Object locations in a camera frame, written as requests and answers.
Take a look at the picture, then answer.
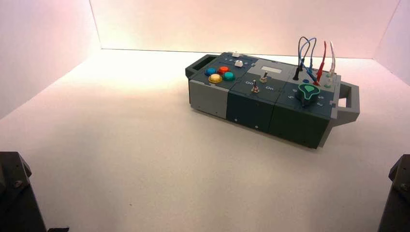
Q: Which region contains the red banana plug wire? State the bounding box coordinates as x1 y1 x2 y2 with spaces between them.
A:
314 41 327 87

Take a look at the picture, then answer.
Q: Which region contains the white banana plug wire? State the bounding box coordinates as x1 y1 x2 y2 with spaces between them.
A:
326 42 337 87

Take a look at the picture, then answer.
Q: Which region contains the green rotary knob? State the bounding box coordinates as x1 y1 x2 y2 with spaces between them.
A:
295 84 321 109

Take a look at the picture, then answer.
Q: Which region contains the teal grey modular control box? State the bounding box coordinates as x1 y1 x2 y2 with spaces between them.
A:
185 52 360 149

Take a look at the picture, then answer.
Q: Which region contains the blue banana plug wire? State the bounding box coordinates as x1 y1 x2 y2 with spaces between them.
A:
298 37 318 81

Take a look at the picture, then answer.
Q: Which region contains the black banana plug wire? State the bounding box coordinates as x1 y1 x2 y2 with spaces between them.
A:
293 36 311 81

